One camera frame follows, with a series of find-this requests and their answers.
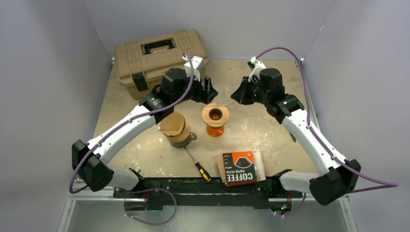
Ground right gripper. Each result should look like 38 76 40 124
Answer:
232 76 270 105

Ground coffee paper filter box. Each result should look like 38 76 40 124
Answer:
222 151 257 187

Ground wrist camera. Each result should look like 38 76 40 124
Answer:
248 57 266 83
182 54 205 82

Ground brown paper coffee filter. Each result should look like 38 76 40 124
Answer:
159 112 186 135

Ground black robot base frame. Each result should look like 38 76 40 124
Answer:
65 176 350 212

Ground clear glass dripper cone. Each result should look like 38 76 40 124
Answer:
213 84 238 106

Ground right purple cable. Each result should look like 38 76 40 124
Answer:
255 47 399 218

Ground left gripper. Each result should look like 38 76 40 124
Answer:
173 71 217 106

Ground yellow black screwdriver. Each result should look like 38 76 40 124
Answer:
184 147 211 182

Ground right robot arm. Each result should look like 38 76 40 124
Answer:
231 68 361 206

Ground yellow handled pliers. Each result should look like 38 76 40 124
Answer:
290 133 296 143

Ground orange glass carafe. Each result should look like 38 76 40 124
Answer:
206 126 224 137

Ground smoky glass carafe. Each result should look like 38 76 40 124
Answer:
169 132 197 148

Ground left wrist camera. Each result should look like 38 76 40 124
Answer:
182 54 205 82

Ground tan plastic toolbox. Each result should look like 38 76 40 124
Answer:
114 29 209 100

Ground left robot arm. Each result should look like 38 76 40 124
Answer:
72 68 218 198

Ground wooden ring holder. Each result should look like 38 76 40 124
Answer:
163 122 191 142
202 103 230 128

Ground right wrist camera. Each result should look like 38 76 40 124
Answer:
248 57 266 83

